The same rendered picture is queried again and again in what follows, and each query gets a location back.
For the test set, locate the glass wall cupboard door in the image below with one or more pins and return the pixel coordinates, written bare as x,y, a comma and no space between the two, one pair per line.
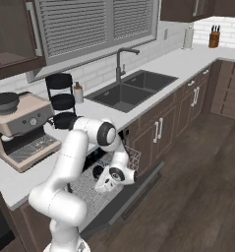
11,32

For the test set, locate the dishwasher door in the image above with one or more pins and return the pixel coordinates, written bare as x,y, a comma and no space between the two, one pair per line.
145,183

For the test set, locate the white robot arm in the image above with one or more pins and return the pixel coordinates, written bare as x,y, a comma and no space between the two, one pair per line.
70,157

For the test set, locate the brown base cupboard door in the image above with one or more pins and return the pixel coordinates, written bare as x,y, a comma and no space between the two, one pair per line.
184,111
202,98
169,131
143,147

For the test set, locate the window with grey blinds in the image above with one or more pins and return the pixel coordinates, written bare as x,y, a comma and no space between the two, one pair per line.
89,26

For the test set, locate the soap dispenser bottle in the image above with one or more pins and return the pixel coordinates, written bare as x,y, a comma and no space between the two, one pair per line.
78,93

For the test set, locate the dark grey tap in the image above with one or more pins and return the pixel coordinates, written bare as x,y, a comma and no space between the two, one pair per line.
118,65

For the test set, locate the brown wall cupboard run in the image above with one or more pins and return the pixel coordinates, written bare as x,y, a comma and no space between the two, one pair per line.
181,10

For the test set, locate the brown base cupboard side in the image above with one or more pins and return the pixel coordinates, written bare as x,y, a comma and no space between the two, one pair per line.
30,226

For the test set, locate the black cup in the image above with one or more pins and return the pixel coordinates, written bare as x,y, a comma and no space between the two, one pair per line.
97,171

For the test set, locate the white wall socket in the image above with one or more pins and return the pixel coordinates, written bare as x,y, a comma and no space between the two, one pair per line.
165,34

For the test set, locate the brown base cupboard run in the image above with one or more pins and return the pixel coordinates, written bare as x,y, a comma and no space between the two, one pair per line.
228,92

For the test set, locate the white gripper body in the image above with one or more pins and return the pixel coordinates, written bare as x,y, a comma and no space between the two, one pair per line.
105,183

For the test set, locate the white paper towel roll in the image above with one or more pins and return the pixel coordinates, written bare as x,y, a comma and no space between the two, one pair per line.
188,38

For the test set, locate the beige coffee machine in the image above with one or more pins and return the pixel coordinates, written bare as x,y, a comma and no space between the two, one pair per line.
24,131

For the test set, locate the dark double sink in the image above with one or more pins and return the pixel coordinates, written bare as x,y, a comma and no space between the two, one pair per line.
132,90

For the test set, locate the brown drawer front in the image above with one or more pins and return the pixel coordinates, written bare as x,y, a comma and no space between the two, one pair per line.
184,88
205,76

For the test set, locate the grey dishwasher rack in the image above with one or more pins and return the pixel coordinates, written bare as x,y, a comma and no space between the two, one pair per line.
89,188

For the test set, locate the black tiered stand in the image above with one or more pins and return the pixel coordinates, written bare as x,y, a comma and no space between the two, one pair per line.
60,101

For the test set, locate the brown knife block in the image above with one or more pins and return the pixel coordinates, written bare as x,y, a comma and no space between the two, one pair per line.
214,39

